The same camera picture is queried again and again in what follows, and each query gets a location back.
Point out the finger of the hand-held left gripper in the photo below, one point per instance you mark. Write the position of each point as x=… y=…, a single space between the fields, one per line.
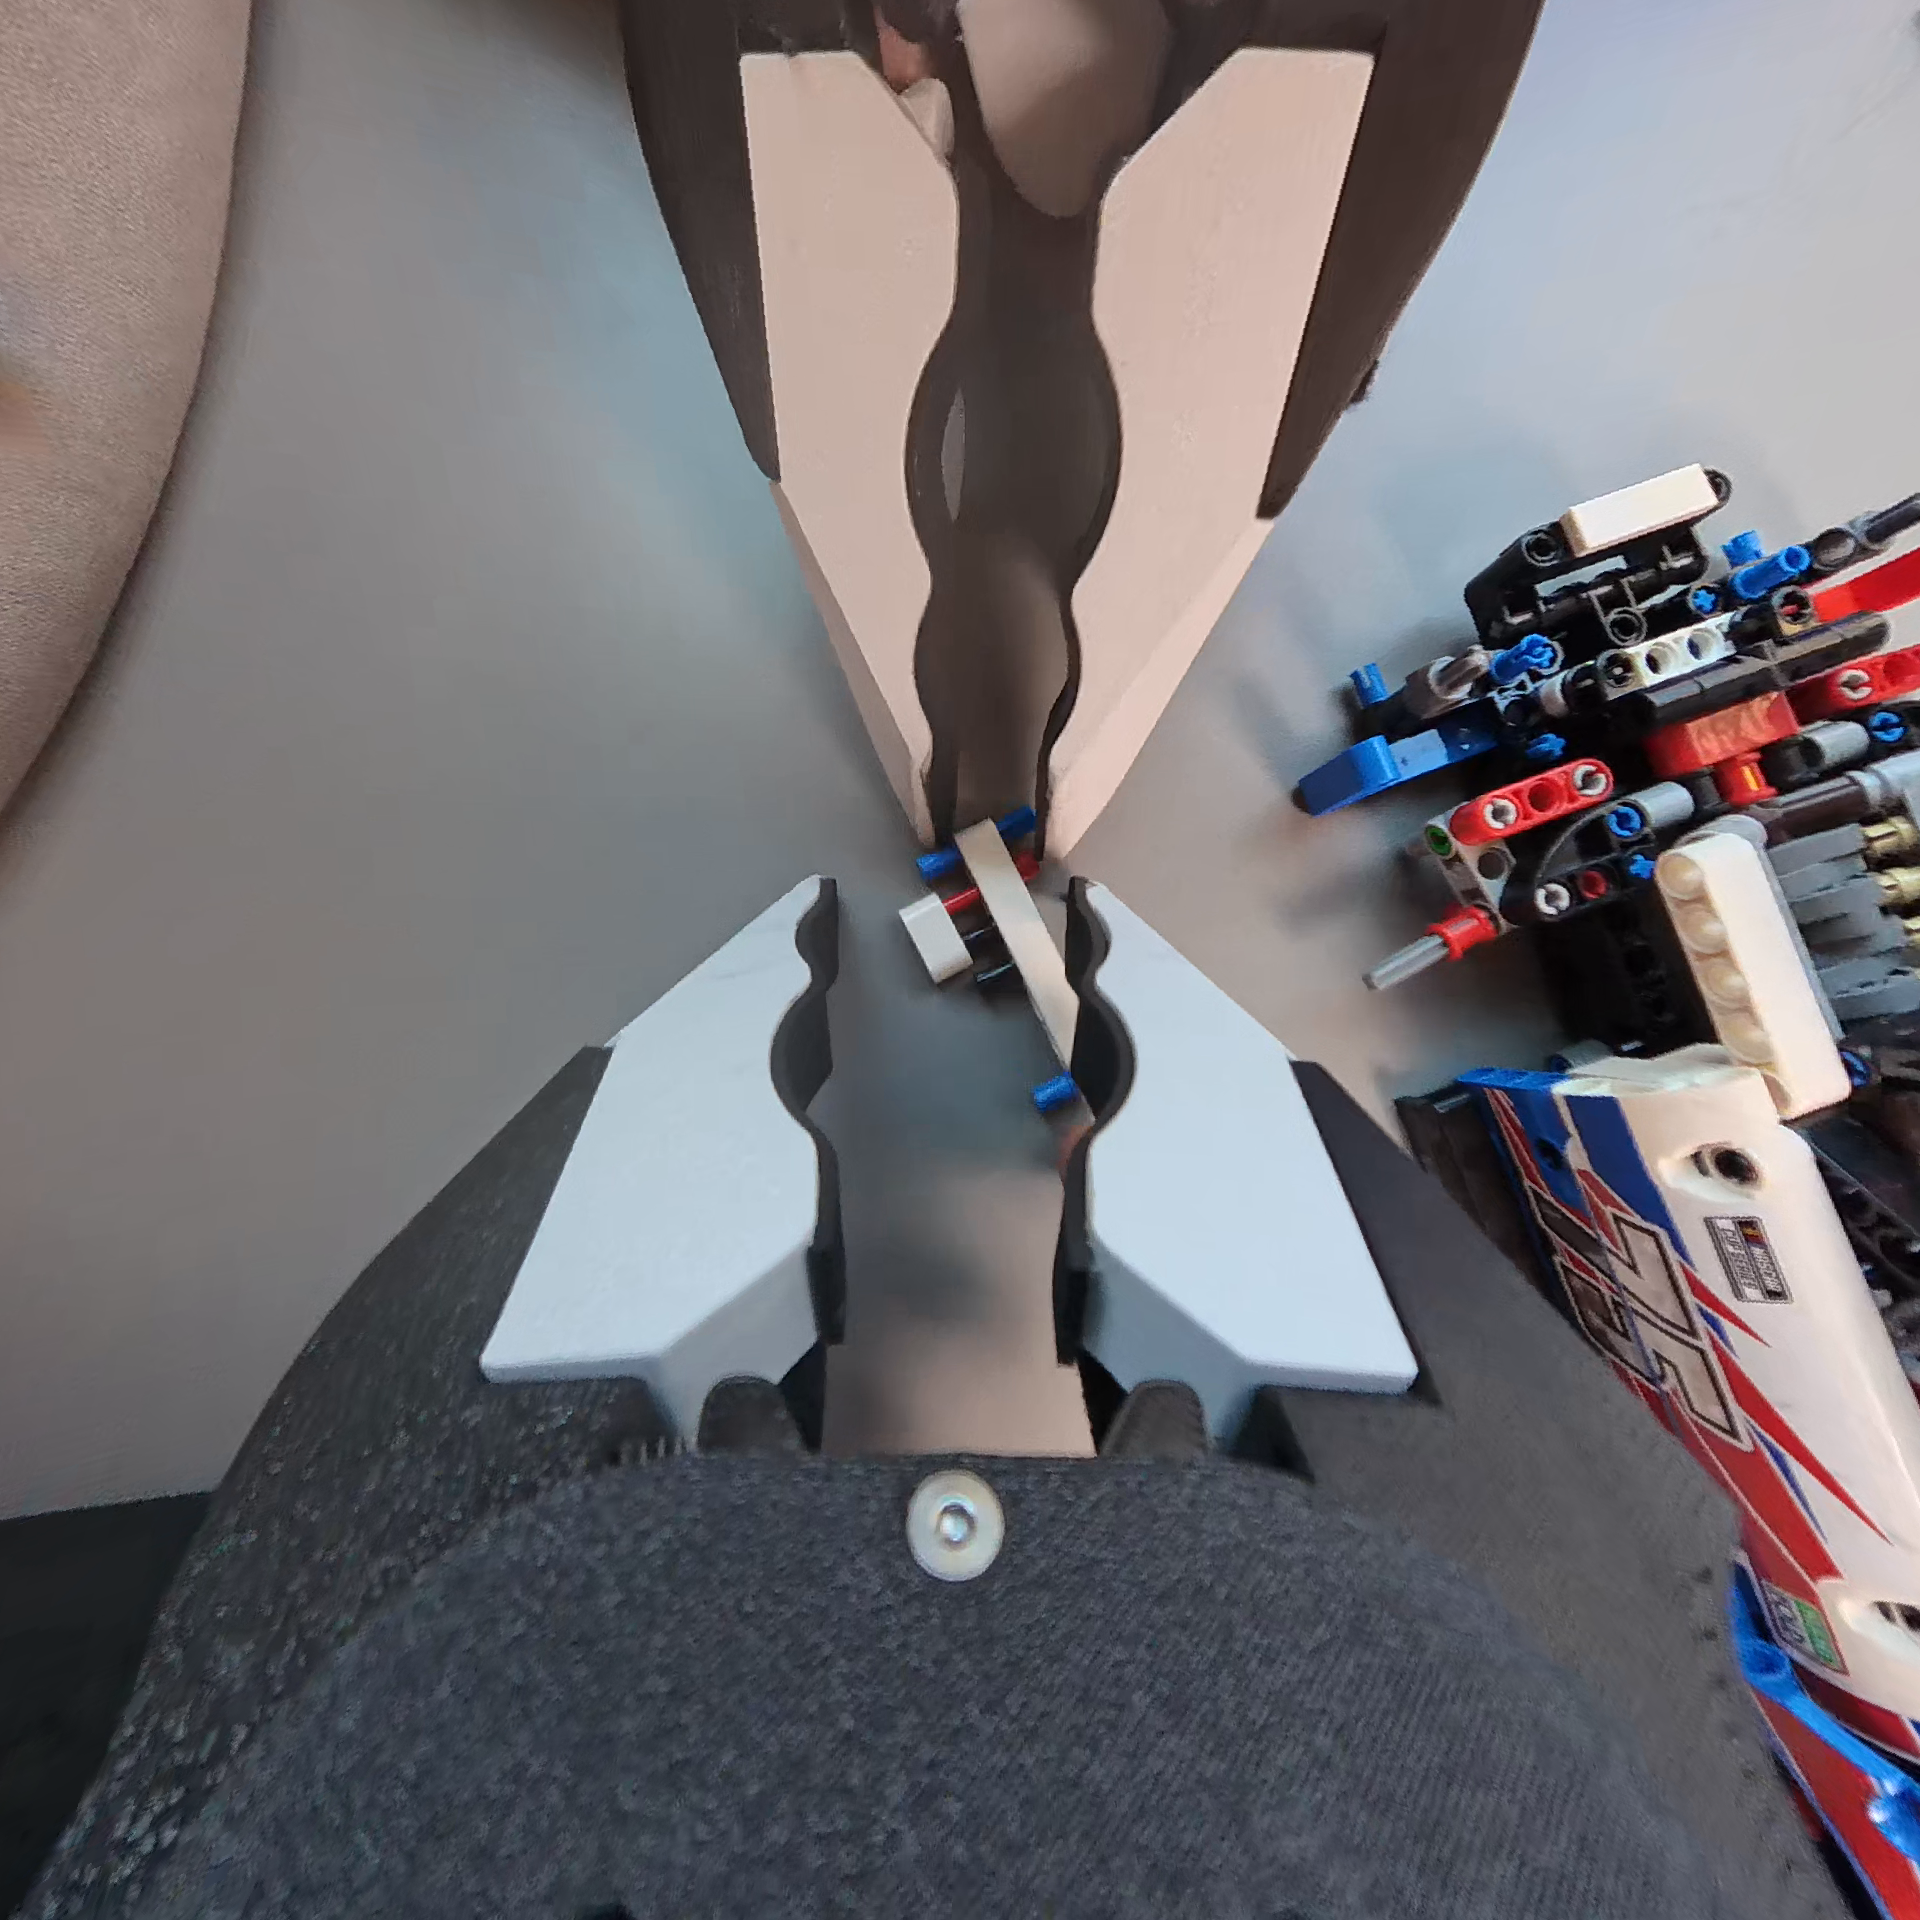
x=839 y=301
x=1215 y=301

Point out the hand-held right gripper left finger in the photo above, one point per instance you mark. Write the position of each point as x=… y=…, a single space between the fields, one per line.
x=661 y=1201

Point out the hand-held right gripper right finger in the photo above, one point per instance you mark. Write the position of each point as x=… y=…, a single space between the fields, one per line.
x=1230 y=1201

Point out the white brick beam with pins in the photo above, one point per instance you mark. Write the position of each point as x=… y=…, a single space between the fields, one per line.
x=1004 y=902

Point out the small white brick connector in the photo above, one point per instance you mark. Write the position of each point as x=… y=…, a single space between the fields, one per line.
x=938 y=938

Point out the brick-built toy race car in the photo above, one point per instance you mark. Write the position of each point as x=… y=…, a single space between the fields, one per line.
x=1725 y=975

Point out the grey desk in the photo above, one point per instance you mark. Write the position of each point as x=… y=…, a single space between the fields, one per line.
x=451 y=902

